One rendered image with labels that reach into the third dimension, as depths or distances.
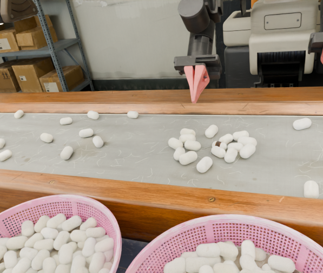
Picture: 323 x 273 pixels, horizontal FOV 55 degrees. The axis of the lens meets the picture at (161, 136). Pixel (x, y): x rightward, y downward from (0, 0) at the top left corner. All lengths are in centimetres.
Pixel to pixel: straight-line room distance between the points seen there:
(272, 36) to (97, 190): 88
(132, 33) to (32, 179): 247
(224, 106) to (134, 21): 226
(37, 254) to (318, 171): 47
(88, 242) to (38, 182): 19
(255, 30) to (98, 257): 99
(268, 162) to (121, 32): 259
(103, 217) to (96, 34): 279
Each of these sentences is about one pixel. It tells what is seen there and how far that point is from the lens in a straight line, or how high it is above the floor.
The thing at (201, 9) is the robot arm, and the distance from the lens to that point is 70.
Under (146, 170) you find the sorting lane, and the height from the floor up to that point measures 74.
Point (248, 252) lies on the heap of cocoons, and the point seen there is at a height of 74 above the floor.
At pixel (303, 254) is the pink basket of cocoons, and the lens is 45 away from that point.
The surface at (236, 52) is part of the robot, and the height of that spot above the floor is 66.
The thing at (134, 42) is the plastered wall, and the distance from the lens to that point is 302.
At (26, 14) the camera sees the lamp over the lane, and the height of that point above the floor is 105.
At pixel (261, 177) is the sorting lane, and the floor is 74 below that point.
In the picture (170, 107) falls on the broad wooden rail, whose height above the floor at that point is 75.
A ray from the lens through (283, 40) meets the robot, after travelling 120.
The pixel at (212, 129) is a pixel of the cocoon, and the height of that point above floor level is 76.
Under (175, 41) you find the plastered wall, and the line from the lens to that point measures 286.
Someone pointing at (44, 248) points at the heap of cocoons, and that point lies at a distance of 54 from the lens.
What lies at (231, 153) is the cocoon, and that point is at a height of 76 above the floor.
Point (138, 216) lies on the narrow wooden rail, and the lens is 53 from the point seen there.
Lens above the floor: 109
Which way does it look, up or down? 29 degrees down
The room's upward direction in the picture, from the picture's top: 10 degrees counter-clockwise
